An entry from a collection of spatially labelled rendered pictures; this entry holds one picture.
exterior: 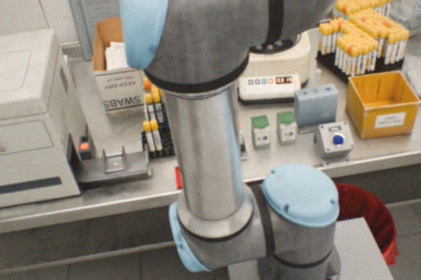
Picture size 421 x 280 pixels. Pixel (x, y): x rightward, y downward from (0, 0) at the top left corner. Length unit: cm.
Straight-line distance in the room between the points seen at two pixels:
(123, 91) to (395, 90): 72
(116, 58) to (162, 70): 103
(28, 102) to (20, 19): 67
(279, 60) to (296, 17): 87
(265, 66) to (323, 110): 21
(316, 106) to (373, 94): 18
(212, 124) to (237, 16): 15
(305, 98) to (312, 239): 50
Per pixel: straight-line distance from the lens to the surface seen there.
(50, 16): 162
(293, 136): 120
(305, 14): 46
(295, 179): 76
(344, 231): 99
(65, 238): 192
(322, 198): 75
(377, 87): 132
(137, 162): 116
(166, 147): 121
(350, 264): 95
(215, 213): 67
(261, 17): 44
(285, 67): 133
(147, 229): 185
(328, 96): 121
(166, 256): 209
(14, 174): 114
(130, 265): 210
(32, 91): 101
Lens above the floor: 171
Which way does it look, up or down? 42 degrees down
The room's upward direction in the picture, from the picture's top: 7 degrees counter-clockwise
